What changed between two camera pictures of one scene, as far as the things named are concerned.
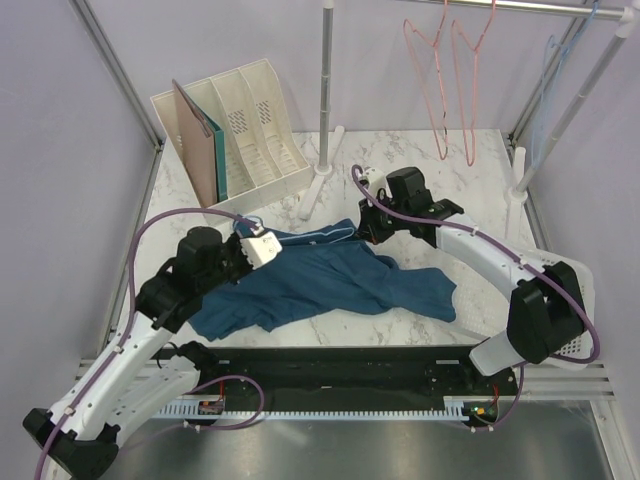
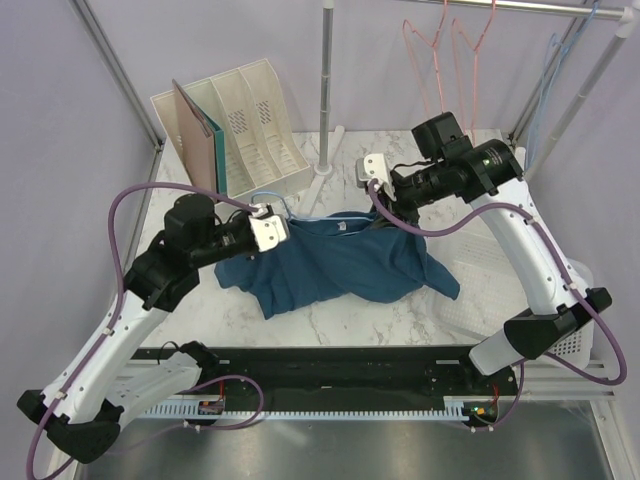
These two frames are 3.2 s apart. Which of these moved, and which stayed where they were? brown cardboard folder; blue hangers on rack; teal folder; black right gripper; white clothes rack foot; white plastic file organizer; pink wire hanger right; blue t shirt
Moved: black right gripper; blue t shirt
Stayed: blue hangers on rack; white plastic file organizer; teal folder; white clothes rack foot; brown cardboard folder; pink wire hanger right
